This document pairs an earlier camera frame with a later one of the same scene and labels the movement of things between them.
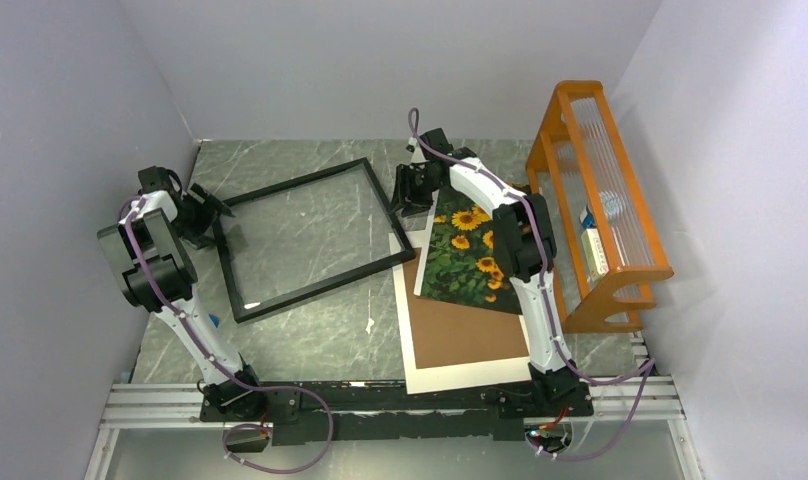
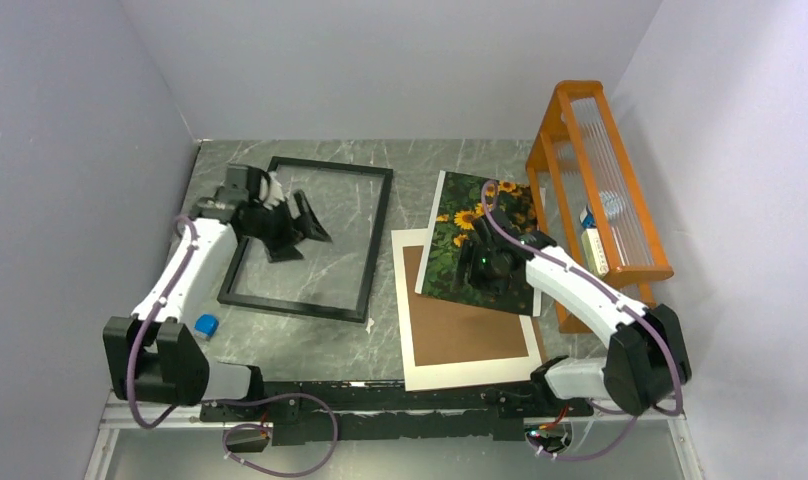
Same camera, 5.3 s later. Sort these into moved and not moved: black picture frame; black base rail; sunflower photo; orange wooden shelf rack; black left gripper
Moved: black left gripper; black picture frame
Not moved: sunflower photo; orange wooden shelf rack; black base rail
